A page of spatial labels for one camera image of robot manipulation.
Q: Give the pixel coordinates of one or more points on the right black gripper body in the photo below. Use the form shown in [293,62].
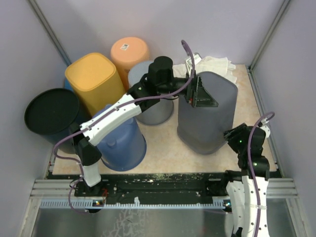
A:
[235,138]

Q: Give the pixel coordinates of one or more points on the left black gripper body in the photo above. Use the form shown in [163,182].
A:
[190,93]

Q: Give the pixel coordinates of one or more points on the grey slotted plastic bin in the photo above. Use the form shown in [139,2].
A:
[202,128]

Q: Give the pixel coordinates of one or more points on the light grey smooth bucket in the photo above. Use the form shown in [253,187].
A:
[158,113]

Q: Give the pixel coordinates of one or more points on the orange cartoon plastic bucket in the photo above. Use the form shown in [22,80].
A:
[126,53]

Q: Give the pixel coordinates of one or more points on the blue plastic bucket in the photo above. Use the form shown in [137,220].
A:
[123,148]

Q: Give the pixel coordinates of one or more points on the yellow slotted plastic basket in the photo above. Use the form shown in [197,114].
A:
[95,81]

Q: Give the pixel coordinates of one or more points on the dark blue cylindrical bin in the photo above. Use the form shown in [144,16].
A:
[52,112]

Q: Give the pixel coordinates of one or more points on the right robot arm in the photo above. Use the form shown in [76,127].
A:
[247,188]

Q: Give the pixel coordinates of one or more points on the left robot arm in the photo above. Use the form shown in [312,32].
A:
[157,84]

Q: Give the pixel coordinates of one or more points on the white crumpled cloth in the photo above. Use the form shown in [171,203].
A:
[220,66]

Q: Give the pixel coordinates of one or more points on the blue folded towel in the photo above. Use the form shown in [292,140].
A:
[67,85]

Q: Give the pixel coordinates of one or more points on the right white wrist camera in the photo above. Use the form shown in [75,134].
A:
[263,125]

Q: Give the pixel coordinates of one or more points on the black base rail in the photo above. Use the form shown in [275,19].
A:
[146,191]

